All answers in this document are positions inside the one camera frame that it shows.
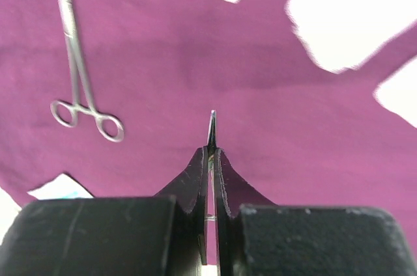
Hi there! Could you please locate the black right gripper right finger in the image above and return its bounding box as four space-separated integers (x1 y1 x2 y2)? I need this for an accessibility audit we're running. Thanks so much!
213 149 416 275

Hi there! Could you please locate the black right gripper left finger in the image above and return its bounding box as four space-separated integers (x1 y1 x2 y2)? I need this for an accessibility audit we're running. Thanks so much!
1 147 209 276

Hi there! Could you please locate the steel forceps clamp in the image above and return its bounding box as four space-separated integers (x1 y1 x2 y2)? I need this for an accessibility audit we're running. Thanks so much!
50 0 124 143
207 110 217 206

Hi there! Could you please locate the white green suture packet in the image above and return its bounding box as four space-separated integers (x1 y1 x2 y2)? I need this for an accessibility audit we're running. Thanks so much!
27 174 93 200

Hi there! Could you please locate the purple cloth mat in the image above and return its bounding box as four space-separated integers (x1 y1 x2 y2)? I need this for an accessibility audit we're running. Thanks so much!
1 0 416 246

